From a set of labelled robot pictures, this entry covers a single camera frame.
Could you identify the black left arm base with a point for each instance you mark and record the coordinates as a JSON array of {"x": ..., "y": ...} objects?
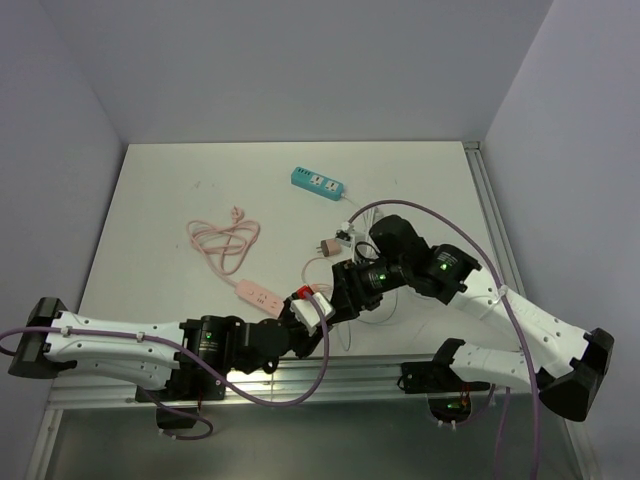
[{"x": 175, "y": 407}]

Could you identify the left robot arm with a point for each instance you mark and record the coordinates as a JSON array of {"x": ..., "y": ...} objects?
[{"x": 178, "y": 360}]

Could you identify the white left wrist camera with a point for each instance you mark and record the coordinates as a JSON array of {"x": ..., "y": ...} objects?
[{"x": 303, "y": 308}]

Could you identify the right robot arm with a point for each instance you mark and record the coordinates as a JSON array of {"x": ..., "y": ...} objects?
[{"x": 564, "y": 365}]

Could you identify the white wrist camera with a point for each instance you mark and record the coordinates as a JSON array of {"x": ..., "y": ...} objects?
[
  {"x": 303, "y": 308},
  {"x": 348, "y": 236}
]

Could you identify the pink power strip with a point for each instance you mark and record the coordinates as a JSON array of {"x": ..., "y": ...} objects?
[{"x": 263, "y": 299}]

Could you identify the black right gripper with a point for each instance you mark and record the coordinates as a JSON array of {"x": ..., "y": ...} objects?
[{"x": 350, "y": 294}]

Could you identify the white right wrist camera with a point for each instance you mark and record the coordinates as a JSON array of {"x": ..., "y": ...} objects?
[{"x": 348, "y": 236}]

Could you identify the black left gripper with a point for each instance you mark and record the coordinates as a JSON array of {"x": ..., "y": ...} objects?
[{"x": 307, "y": 343}]

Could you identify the teal power strip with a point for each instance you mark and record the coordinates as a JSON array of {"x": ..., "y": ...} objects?
[{"x": 317, "y": 184}]

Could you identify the pink charger plug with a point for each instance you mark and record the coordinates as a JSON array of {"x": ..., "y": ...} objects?
[{"x": 329, "y": 247}]

